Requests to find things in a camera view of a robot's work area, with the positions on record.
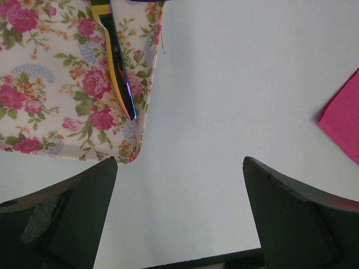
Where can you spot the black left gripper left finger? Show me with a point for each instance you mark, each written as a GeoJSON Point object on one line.
{"type": "Point", "coordinates": [59, 226]}

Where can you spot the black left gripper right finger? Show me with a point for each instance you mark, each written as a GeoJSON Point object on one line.
{"type": "Point", "coordinates": [300, 226]}

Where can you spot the pink paper napkin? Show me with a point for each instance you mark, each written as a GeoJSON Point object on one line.
{"type": "Point", "coordinates": [339, 118]}

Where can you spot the iridescent rainbow knife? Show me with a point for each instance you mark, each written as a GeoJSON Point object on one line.
{"type": "Point", "coordinates": [103, 16]}

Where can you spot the floral patterned tray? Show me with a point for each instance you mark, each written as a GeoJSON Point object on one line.
{"type": "Point", "coordinates": [57, 98]}

